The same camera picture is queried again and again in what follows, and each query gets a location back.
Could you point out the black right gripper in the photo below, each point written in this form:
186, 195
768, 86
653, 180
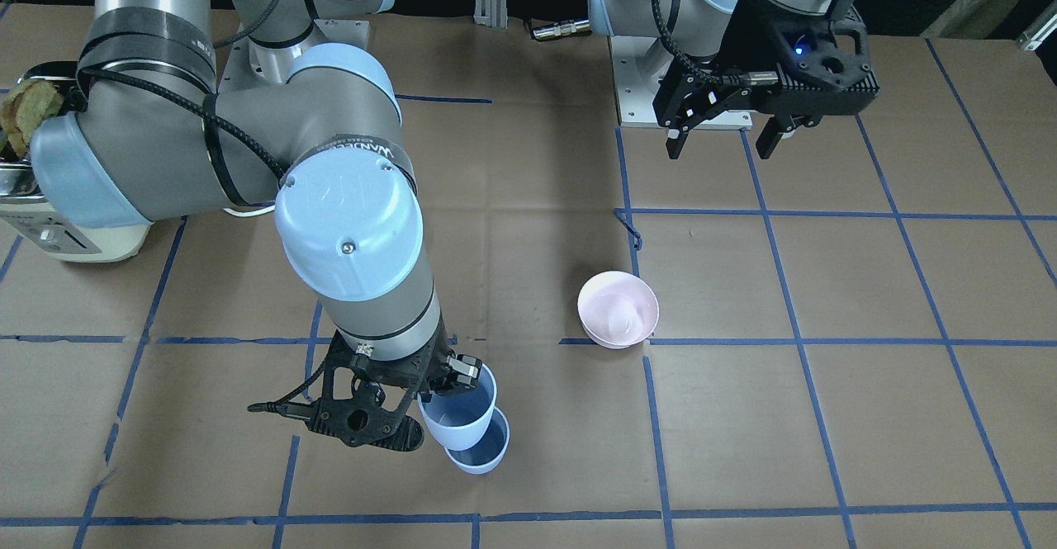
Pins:
430, 367

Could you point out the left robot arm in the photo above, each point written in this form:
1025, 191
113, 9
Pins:
690, 31

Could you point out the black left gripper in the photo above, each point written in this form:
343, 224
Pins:
753, 41

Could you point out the blue cup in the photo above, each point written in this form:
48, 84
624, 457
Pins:
458, 422
490, 450

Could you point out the pink bowl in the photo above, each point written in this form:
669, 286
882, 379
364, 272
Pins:
617, 310

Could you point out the toast slice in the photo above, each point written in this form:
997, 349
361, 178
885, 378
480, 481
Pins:
24, 110

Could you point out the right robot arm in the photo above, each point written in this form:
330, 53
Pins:
319, 134

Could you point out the cream toaster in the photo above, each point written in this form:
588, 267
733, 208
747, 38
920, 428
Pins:
25, 208

